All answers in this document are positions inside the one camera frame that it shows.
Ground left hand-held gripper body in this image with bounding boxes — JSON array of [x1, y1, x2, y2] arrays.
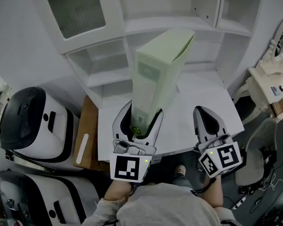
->
[[109, 139, 157, 183]]

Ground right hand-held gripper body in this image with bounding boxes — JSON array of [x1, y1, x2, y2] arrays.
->
[[197, 133, 246, 179]]

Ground pale green box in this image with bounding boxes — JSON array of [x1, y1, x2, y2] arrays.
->
[[131, 27, 196, 136]]

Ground white shelving cabinet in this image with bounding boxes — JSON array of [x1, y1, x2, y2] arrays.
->
[[29, 0, 266, 108]]

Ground person's right forearm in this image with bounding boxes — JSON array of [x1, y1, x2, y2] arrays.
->
[[200, 177, 224, 208]]

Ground person's left forearm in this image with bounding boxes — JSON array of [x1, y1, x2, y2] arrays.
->
[[105, 180, 135, 201]]

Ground grey padded chair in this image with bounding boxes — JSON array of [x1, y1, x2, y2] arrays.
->
[[234, 118, 278, 186]]

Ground brown cardboard box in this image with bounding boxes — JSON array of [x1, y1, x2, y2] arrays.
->
[[73, 95, 109, 171]]

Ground person's right shoe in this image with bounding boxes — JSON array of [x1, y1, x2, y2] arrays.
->
[[174, 165, 187, 175]]

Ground person's grey shirt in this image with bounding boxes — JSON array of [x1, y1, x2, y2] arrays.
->
[[81, 182, 243, 226]]

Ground white and black robot housing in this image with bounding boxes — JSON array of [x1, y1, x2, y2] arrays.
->
[[0, 169, 101, 226], [0, 86, 82, 171]]

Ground cream ornate dressing table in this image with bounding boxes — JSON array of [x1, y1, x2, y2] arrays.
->
[[233, 66, 283, 123]]

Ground oval cream framed mirror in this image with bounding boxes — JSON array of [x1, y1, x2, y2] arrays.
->
[[259, 16, 283, 68]]

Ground white coiled cable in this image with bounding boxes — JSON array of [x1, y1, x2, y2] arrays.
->
[[270, 172, 283, 188]]

